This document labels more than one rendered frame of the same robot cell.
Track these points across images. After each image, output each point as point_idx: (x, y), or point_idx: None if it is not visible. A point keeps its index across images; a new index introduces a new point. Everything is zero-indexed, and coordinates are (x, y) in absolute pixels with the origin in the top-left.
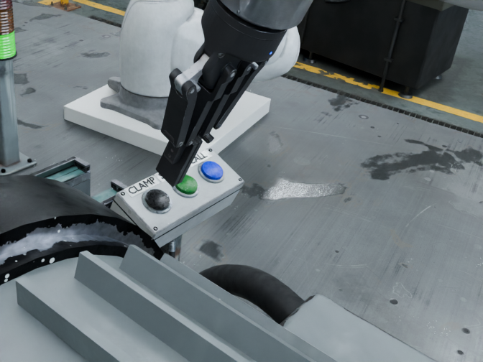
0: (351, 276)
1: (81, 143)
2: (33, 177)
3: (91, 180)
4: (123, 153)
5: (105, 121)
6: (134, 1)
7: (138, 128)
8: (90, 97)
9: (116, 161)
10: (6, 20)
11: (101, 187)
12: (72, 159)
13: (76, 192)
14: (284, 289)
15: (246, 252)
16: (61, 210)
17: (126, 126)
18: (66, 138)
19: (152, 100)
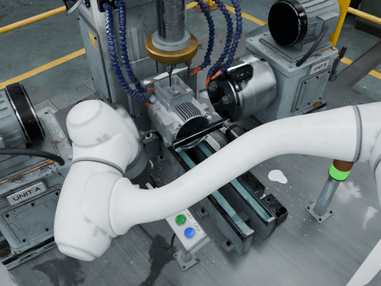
0: None
1: (348, 248)
2: (25, 97)
3: (305, 247)
4: (339, 270)
5: (365, 259)
6: None
7: (359, 277)
8: None
9: (327, 264)
10: (339, 164)
11: (298, 251)
12: (274, 215)
13: (24, 104)
14: (20, 150)
15: None
16: (12, 98)
17: (361, 269)
18: (352, 240)
19: (380, 282)
